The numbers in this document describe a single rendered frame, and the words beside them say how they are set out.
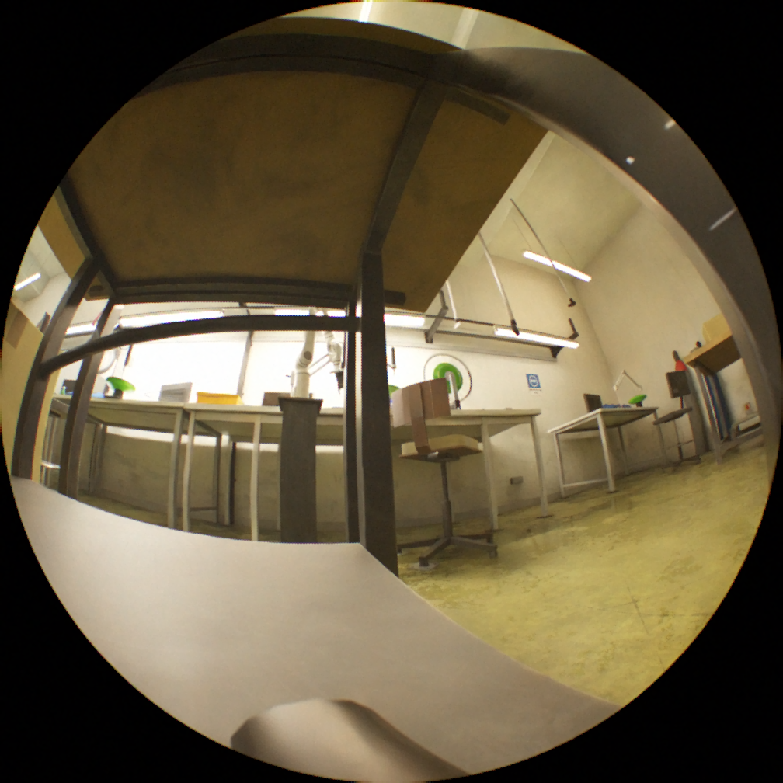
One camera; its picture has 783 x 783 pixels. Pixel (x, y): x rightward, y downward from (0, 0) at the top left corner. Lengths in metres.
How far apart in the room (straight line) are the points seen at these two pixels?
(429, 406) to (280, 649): 1.24
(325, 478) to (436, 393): 1.64
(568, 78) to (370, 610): 0.32
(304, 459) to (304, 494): 0.17
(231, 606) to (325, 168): 0.65
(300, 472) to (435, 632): 1.25
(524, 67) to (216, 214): 0.65
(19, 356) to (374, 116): 1.01
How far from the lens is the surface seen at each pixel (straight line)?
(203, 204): 0.72
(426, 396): 1.33
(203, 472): 2.99
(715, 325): 3.03
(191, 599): 0.22
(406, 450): 1.43
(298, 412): 1.42
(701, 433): 4.80
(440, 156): 0.60
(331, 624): 0.18
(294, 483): 1.37
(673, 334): 5.27
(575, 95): 0.15
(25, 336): 0.98
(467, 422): 2.04
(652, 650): 0.61
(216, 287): 0.86
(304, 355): 1.59
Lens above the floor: 0.36
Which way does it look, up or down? 21 degrees up
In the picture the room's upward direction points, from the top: 3 degrees counter-clockwise
